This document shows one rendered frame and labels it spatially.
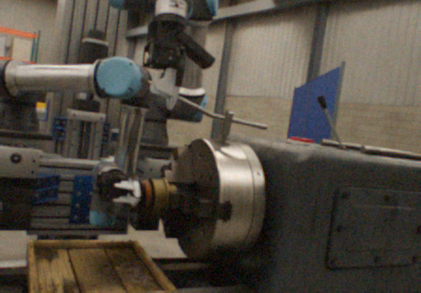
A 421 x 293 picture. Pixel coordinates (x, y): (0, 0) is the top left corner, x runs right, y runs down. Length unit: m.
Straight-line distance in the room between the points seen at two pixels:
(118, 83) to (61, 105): 0.57
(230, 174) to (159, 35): 0.36
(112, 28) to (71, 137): 0.48
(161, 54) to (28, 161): 0.63
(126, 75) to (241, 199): 0.49
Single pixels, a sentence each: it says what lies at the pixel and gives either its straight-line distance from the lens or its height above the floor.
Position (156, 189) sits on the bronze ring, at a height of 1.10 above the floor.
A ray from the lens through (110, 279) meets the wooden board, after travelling 1.04.
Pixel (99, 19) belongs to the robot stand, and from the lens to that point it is 1.77.
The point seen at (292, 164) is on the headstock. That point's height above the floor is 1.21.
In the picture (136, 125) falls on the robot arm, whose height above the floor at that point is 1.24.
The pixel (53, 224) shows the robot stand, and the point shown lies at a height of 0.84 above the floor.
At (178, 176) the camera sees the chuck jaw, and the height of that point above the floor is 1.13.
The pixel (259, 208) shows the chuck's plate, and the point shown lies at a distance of 1.00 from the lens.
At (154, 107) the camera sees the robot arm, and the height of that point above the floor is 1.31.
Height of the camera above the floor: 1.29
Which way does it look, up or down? 3 degrees down
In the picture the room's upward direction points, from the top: 8 degrees clockwise
